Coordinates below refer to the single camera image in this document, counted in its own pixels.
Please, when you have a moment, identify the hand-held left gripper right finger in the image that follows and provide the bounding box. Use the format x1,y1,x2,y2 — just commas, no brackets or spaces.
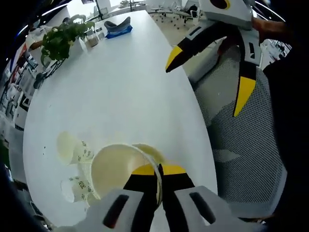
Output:
159,163,266,232

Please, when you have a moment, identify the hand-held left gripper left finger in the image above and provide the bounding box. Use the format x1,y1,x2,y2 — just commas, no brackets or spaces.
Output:
57,163,162,232

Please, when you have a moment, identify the person's right hand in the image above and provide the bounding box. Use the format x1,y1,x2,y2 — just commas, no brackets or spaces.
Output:
251,17,292,46

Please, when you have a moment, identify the grey mesh office chair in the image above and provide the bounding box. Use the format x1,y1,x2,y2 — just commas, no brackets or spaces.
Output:
187,43,288,219

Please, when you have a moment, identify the glass jar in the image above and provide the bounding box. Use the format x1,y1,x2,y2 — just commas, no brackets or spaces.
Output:
95,27,106,41
84,33,99,48

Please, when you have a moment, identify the green potted plant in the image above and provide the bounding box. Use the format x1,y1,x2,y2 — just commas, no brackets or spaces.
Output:
40,14,96,69

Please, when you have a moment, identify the black cable bundle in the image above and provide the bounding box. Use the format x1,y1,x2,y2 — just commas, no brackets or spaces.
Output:
33,59,65,90

